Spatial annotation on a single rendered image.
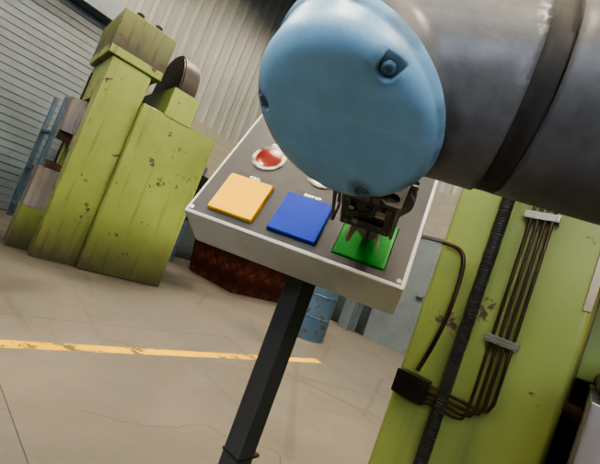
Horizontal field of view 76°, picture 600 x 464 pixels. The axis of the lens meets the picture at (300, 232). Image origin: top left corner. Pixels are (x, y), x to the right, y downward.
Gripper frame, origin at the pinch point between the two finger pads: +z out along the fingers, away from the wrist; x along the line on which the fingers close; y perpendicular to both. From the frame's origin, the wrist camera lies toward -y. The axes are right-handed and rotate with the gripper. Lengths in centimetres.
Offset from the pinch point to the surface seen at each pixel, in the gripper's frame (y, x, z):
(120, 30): -265, -342, 154
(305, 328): -141, -72, 423
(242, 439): 28.0, -9.1, 29.1
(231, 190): 0.7, -21.9, 0.8
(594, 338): -23, 51, 42
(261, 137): -12.8, -23.8, 1.6
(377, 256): 3.1, 2.2, 1.2
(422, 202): -9.3, 5.5, 1.6
